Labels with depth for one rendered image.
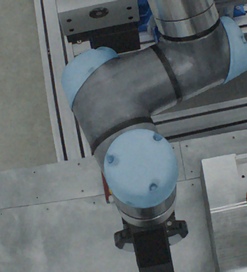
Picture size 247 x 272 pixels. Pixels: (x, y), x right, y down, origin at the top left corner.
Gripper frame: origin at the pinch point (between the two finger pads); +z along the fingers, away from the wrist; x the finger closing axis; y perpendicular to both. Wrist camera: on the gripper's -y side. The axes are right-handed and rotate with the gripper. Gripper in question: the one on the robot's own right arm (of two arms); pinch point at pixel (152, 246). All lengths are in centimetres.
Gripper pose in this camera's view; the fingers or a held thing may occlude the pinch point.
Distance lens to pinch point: 112.8
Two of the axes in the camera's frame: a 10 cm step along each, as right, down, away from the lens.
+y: -1.6, -9.2, 3.5
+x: -9.9, 1.7, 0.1
